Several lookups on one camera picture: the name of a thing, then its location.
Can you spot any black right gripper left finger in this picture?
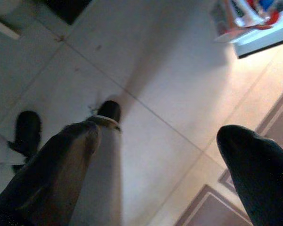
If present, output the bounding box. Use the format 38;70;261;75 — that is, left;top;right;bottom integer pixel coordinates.
0;121;100;226

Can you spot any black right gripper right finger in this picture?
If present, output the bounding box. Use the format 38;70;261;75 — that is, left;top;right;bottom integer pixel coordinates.
216;125;283;226

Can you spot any grey bordered floor mat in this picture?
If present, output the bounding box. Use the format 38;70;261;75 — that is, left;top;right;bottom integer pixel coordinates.
175;81;283;226

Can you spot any white and red packet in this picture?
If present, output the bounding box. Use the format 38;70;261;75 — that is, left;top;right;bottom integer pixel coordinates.
223;0;274;32

